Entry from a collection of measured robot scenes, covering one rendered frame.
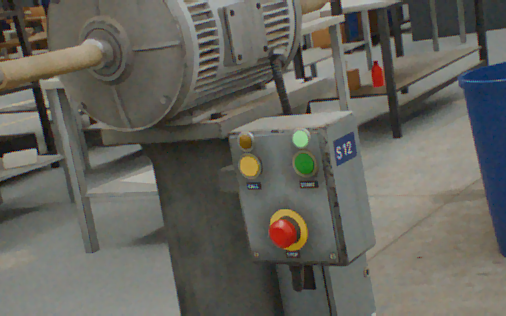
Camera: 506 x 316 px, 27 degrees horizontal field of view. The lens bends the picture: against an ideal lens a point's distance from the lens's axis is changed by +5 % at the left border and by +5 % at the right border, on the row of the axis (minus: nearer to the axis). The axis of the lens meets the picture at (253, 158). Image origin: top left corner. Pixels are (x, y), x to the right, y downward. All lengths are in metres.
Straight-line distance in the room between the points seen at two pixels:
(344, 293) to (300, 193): 0.35
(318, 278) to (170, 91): 0.40
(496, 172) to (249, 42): 2.66
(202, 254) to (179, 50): 0.42
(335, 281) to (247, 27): 0.44
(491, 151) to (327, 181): 2.80
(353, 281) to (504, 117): 2.40
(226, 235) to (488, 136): 2.53
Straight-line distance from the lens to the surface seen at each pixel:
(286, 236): 1.41
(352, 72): 7.22
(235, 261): 1.73
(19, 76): 1.42
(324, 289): 1.69
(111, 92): 1.58
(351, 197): 1.43
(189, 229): 1.76
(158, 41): 1.51
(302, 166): 1.39
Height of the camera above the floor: 1.36
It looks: 11 degrees down
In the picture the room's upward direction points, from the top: 10 degrees counter-clockwise
